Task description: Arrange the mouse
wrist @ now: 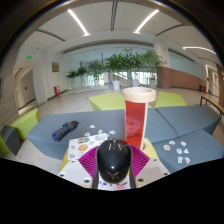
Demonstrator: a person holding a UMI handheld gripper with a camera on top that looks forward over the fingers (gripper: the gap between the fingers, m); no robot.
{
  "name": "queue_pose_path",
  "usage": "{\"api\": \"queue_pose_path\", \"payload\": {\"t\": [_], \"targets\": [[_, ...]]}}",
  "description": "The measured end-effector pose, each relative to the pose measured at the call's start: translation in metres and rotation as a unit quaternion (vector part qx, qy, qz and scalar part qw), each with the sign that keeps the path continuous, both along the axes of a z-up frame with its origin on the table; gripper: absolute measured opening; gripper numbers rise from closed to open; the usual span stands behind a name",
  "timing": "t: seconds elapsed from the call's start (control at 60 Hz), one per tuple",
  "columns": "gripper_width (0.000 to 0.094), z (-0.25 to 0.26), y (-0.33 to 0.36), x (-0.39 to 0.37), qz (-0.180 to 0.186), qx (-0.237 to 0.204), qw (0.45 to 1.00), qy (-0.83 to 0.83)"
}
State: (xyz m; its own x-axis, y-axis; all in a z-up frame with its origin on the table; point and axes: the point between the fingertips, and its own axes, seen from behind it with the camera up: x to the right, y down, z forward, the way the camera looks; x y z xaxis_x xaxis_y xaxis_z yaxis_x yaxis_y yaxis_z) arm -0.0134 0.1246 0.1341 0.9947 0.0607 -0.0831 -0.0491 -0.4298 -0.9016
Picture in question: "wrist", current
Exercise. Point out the wooden bench with black frame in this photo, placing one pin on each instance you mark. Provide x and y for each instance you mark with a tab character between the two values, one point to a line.
213	105

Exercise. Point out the framed wall notice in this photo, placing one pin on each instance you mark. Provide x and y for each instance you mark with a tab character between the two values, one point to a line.
55	67

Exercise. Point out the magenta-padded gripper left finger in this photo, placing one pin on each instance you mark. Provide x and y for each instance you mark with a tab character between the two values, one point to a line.
87	163

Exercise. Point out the row of potted plants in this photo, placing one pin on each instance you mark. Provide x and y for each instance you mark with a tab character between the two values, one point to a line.
116	63

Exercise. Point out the long grey sofa module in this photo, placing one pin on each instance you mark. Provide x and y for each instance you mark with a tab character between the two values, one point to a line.
100	118

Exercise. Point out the black computer mouse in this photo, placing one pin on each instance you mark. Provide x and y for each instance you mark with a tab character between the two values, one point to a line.
114	160

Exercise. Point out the scattered small paper stickers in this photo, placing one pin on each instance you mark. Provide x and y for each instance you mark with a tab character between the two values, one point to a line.
92	126
180	150

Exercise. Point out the white sticker sheet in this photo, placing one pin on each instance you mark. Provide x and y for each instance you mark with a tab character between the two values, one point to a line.
81	146

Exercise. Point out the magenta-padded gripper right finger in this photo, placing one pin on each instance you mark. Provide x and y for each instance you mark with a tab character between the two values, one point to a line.
139	161

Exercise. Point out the red fire extinguisher box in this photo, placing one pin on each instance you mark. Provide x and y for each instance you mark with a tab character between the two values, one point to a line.
57	91

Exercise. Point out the ceiling strip lights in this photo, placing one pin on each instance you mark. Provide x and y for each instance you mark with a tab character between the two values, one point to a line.
78	22

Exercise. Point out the green exit sign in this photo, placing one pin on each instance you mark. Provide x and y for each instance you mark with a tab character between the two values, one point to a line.
29	57

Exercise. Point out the dark grey cube seat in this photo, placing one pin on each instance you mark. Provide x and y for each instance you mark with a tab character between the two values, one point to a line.
11	138

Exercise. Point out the red prism with wooden ends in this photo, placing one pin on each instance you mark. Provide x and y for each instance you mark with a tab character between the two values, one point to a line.
135	123

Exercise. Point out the lime green sofa module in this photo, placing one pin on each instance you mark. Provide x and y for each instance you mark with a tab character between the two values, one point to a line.
106	101
25	123
170	100

